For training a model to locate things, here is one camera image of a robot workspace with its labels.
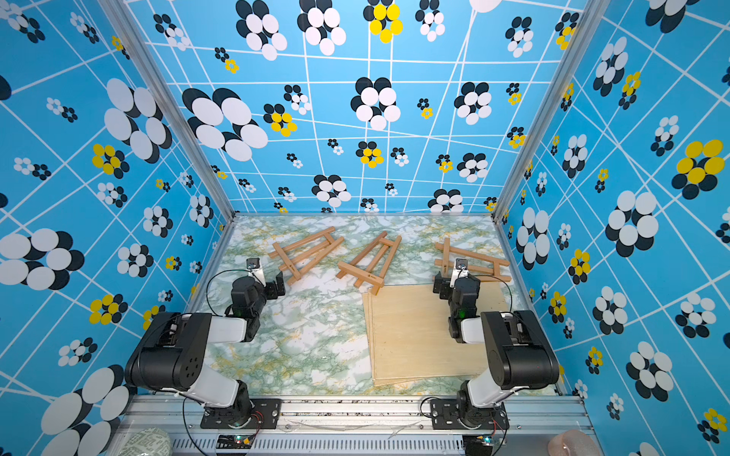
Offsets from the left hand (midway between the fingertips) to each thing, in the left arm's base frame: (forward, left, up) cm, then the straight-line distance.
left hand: (270, 271), depth 94 cm
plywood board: (-20, -46, -7) cm, 50 cm away
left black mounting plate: (-40, -6, -7) cm, 41 cm away
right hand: (0, -64, 0) cm, 64 cm away
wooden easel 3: (+7, -80, -5) cm, 80 cm away
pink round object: (-46, -83, -5) cm, 95 cm away
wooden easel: (+13, -7, -8) cm, 17 cm away
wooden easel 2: (0, -32, -2) cm, 32 cm away
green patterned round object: (-46, +20, -6) cm, 51 cm away
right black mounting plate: (-40, -53, -7) cm, 67 cm away
